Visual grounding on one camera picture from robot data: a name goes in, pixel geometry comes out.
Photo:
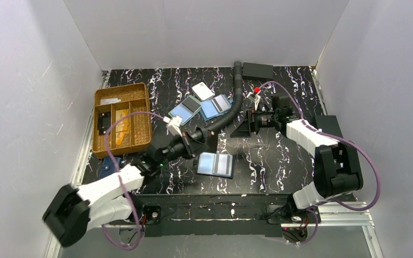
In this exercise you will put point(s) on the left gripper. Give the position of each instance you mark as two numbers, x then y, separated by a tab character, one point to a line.
187	145

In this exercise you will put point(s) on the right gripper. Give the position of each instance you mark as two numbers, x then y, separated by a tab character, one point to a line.
250	121

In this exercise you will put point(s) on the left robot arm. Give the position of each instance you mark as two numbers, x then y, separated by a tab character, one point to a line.
74	211

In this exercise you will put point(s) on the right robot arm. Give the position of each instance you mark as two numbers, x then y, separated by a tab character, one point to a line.
336	166

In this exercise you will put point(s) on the blue card holder open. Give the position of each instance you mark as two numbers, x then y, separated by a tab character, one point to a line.
215	107

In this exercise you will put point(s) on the green card holder open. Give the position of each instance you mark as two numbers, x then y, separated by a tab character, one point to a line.
186	110

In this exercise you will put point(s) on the white card case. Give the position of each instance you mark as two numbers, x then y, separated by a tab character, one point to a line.
202	92

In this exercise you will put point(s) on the gold cards in tray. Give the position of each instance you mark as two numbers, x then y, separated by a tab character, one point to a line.
122	126

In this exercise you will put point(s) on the black card in tray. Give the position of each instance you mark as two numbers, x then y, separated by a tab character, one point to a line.
103	122

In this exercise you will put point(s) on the white card in tray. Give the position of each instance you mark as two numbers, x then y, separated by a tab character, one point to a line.
106	101

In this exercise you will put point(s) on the black box at back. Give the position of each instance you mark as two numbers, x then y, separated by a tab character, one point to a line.
255	71

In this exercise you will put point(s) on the black box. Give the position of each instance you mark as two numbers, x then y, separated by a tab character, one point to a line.
255	71
328	126

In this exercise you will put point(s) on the black box at right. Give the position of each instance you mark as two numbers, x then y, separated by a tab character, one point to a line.
328	126

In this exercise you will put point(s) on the woven wicker tray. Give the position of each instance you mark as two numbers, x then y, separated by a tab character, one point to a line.
135	98

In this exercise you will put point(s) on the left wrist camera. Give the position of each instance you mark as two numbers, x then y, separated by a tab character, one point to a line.
173	125

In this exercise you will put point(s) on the aluminium frame rail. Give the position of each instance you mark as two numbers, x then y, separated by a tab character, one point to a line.
237	226

